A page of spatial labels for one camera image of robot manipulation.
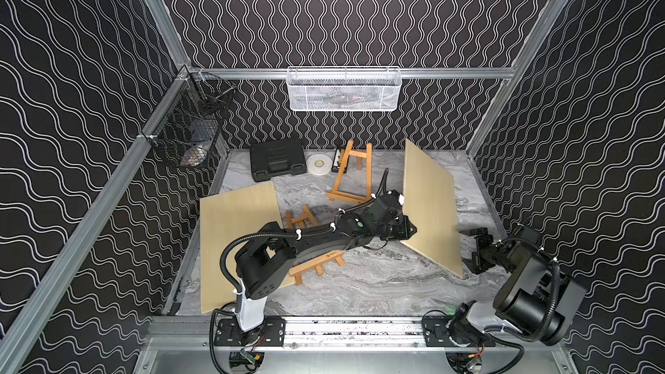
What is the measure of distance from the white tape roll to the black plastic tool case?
0.03m

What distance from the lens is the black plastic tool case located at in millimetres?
1090

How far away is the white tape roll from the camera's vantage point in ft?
3.75
